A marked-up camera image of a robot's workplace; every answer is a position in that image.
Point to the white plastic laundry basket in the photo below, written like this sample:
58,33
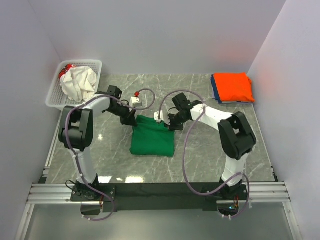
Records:
56,97

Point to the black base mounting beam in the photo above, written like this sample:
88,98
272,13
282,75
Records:
167,196

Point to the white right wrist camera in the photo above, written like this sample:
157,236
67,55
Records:
159,116

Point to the green t shirt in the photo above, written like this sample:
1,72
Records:
150,138

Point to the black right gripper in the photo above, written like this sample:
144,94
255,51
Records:
171,126

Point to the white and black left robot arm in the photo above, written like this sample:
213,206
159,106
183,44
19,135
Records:
76,132

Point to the white crumpled t shirt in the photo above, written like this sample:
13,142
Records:
79,83

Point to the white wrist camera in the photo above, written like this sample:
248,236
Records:
135,101
159,116

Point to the folded orange t shirt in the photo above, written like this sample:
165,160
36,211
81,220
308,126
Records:
234,87

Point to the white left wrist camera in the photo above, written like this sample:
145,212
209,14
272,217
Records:
135,101

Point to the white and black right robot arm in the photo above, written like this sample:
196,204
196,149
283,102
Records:
236,136

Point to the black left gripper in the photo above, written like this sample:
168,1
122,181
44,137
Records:
129,118

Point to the folded blue t shirt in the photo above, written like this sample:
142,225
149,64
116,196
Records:
215,89

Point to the red garment in basket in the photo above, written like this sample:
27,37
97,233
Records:
66,69

